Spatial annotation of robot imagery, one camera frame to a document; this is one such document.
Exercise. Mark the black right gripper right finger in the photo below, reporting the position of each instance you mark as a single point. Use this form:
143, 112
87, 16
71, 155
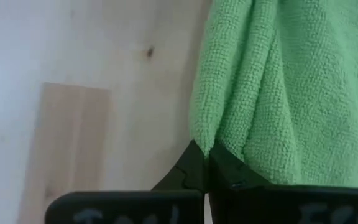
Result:
235, 193

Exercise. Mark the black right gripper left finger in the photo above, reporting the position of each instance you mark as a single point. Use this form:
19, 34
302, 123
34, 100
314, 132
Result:
182, 180

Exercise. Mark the green microfiber towel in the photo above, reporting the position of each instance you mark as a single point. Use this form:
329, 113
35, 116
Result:
291, 93

